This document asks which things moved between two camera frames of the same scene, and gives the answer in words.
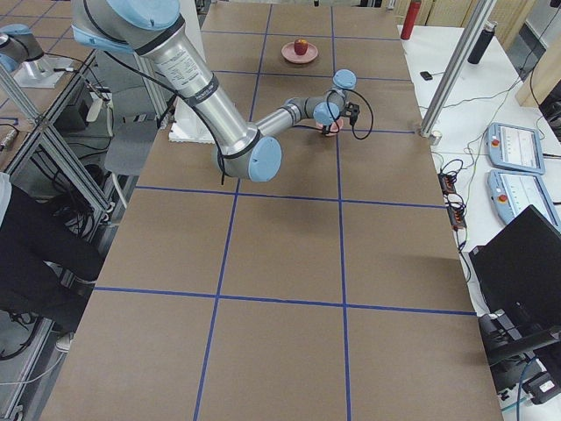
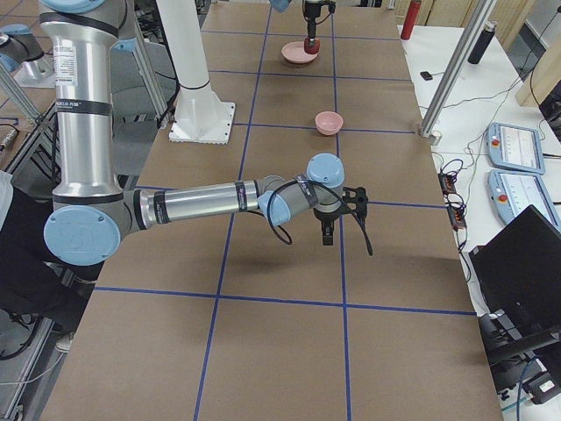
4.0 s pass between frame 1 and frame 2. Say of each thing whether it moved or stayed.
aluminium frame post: stayed
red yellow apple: moved
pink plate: stayed
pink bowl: stayed
